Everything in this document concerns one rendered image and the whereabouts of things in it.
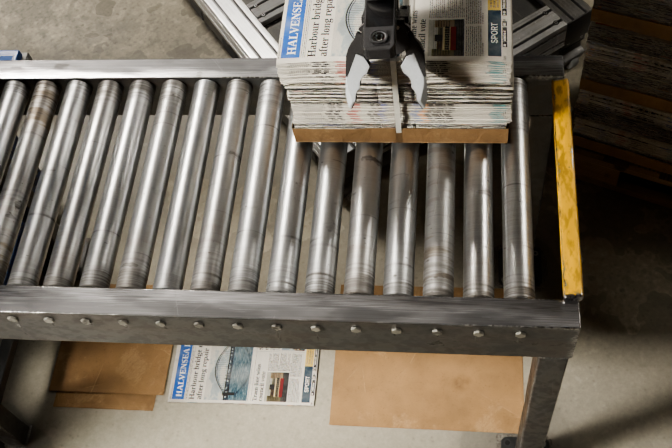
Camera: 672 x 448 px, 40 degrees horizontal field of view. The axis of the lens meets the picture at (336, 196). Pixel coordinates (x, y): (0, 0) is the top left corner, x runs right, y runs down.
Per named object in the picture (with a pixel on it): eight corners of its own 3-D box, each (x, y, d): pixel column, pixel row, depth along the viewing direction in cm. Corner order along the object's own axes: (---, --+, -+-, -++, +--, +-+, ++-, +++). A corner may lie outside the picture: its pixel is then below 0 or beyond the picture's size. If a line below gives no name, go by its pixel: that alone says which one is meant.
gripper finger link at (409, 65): (441, 89, 144) (414, 39, 141) (440, 103, 139) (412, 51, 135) (423, 97, 145) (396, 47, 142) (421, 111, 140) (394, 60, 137)
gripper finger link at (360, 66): (355, 97, 146) (379, 48, 142) (351, 111, 141) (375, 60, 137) (337, 89, 146) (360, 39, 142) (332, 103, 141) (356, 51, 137)
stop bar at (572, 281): (569, 84, 165) (570, 77, 163) (584, 301, 142) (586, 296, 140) (550, 84, 165) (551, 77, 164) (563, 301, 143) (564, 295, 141)
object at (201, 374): (324, 301, 236) (323, 299, 235) (314, 408, 221) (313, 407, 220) (187, 297, 241) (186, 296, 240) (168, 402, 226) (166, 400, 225)
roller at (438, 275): (451, 91, 174) (460, 75, 170) (447, 316, 149) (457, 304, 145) (426, 86, 173) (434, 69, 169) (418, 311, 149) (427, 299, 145)
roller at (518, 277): (526, 88, 172) (527, 71, 167) (534, 317, 147) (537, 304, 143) (499, 88, 172) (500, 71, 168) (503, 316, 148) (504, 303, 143)
